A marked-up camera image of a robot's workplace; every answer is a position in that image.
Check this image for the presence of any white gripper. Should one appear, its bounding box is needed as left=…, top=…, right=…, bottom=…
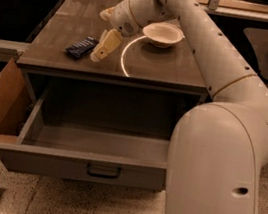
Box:
left=90, top=0, right=143, bottom=62

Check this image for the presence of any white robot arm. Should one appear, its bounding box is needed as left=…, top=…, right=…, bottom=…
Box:
left=91, top=0, right=268, bottom=214

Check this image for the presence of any grey cabinet with glossy top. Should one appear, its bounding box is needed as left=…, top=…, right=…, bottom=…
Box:
left=10, top=0, right=226, bottom=132

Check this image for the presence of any open grey top drawer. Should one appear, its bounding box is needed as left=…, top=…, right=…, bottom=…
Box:
left=0, top=87, right=176, bottom=191

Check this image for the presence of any white bowl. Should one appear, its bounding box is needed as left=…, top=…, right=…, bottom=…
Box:
left=142, top=22, right=184, bottom=48

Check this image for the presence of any brown cardboard panel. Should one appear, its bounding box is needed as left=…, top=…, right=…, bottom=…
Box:
left=0, top=58, right=32, bottom=136

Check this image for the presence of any black drawer handle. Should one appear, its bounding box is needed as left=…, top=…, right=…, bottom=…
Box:
left=86, top=164, right=122, bottom=180

